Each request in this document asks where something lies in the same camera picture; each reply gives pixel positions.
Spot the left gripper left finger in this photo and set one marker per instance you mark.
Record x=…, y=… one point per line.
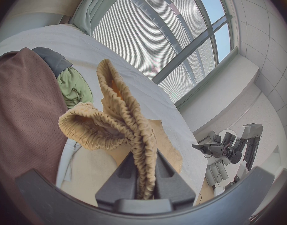
x=120, y=186

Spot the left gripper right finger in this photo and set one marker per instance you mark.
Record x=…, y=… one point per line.
x=171, y=186

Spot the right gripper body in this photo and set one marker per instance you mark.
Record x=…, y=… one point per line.
x=213, y=150

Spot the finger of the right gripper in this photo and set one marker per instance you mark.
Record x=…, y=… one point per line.
x=198, y=147

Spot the tan shorts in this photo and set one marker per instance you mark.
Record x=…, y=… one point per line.
x=134, y=125

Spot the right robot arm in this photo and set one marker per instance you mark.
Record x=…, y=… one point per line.
x=250, y=135

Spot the bed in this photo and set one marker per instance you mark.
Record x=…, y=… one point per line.
x=138, y=83

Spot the white garment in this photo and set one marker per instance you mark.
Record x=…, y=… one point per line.
x=66, y=160

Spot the green garment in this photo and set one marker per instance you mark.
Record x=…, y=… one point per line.
x=74, y=90

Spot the window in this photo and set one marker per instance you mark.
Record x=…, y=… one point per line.
x=169, y=43

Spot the brown garment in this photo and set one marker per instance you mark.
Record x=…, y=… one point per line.
x=26, y=106

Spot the black garment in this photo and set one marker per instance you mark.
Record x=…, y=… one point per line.
x=53, y=60

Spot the grey-green curtain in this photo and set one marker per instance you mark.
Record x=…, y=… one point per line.
x=92, y=10

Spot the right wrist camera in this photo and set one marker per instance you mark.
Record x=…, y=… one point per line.
x=217, y=139

